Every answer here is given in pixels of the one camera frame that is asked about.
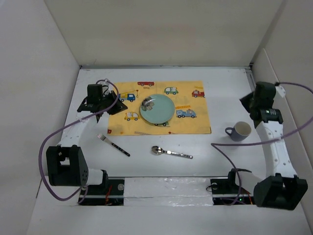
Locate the silver fork patterned handle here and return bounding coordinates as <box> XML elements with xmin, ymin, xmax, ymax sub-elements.
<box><xmin>97</xmin><ymin>134</ymin><xmax>131</xmax><ymax>157</ymax></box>

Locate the yellow car print placemat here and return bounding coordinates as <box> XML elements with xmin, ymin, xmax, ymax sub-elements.
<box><xmin>107</xmin><ymin>81</ymin><xmax>212</xmax><ymax>136</ymax></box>

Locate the green floral ceramic plate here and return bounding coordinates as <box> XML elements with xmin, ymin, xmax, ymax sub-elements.
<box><xmin>139</xmin><ymin>94</ymin><xmax>175</xmax><ymax>126</ymax></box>

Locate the silver spoon patterned handle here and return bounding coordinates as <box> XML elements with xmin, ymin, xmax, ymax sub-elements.
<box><xmin>151</xmin><ymin>146</ymin><xmax>193</xmax><ymax>159</ymax></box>

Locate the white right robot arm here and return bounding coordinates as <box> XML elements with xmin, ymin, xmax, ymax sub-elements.
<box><xmin>226</xmin><ymin>91</ymin><xmax>308</xmax><ymax>211</ymax></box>

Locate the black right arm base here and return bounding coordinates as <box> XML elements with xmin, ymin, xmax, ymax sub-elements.
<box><xmin>206</xmin><ymin>169</ymin><xmax>255</xmax><ymax>206</ymax></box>

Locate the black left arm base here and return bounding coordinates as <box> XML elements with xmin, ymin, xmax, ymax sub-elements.
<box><xmin>78</xmin><ymin>174</ymin><xmax>125</xmax><ymax>206</ymax></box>

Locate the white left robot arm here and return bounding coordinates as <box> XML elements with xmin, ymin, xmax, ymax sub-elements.
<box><xmin>46</xmin><ymin>91</ymin><xmax>127</xmax><ymax>194</ymax></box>

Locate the purple ceramic mug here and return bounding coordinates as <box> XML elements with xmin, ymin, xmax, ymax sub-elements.
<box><xmin>225</xmin><ymin>121</ymin><xmax>252</xmax><ymax>142</ymax></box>

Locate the white foam base cover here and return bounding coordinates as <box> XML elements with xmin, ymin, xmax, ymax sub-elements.
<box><xmin>123</xmin><ymin>177</ymin><xmax>213</xmax><ymax>207</ymax></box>

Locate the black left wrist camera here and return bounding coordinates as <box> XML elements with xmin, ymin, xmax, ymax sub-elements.
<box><xmin>87</xmin><ymin>84</ymin><xmax>103</xmax><ymax>100</ymax></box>

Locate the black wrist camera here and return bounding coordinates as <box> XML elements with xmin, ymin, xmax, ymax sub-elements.
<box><xmin>87</xmin><ymin>84</ymin><xmax>103</xmax><ymax>100</ymax></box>
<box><xmin>254</xmin><ymin>82</ymin><xmax>276</xmax><ymax>99</ymax></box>

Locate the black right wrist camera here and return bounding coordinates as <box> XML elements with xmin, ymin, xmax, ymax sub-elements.
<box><xmin>254</xmin><ymin>82</ymin><xmax>276</xmax><ymax>99</ymax></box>

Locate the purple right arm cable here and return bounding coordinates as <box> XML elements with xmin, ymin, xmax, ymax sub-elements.
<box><xmin>210</xmin><ymin>82</ymin><xmax>313</xmax><ymax>206</ymax></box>

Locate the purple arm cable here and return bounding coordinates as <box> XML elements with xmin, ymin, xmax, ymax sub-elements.
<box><xmin>210</xmin><ymin>82</ymin><xmax>313</xmax><ymax>206</ymax></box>
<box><xmin>38</xmin><ymin>78</ymin><xmax>120</xmax><ymax>202</ymax></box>

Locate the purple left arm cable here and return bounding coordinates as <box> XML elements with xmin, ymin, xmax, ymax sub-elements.
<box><xmin>38</xmin><ymin>78</ymin><xmax>120</xmax><ymax>202</ymax></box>

